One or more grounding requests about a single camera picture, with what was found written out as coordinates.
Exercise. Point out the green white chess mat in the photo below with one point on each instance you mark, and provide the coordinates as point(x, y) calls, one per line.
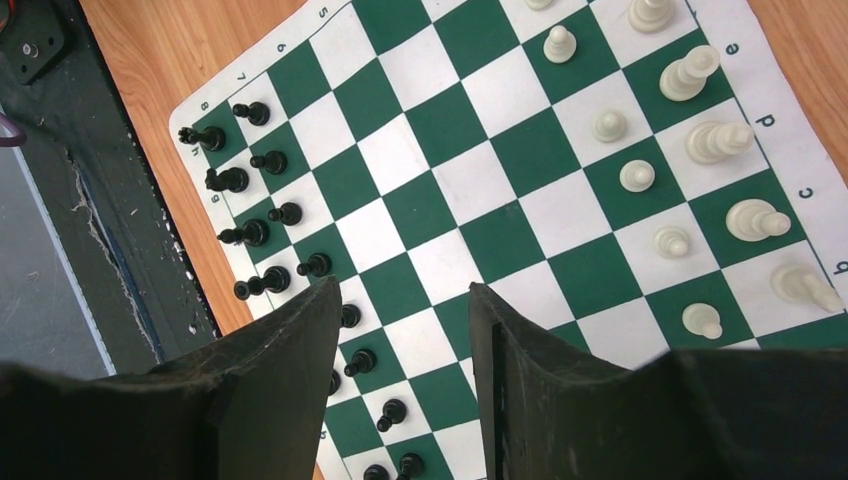
point(536, 147)

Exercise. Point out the white chess bishop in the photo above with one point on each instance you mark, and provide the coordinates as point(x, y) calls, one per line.
point(753, 220)

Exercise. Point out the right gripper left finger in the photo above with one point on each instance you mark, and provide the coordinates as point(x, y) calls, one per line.
point(247, 406)

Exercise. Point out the black chess pawn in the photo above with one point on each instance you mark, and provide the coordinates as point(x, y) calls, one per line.
point(411, 466)
point(273, 162)
point(394, 411)
point(350, 316)
point(288, 214)
point(317, 265)
point(363, 361)
point(256, 113)

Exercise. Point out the white chess pawn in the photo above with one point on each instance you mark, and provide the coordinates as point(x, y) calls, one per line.
point(672, 242)
point(703, 320)

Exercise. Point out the white chess knight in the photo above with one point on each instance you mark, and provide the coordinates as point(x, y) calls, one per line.
point(800, 284)

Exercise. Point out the black chess piece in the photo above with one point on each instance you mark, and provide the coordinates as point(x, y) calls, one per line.
point(253, 233)
point(334, 383)
point(276, 279)

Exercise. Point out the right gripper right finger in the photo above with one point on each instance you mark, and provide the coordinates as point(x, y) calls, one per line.
point(549, 410)

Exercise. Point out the black chess knight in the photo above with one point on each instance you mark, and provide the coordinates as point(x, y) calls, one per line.
point(233, 179)
point(376, 472)

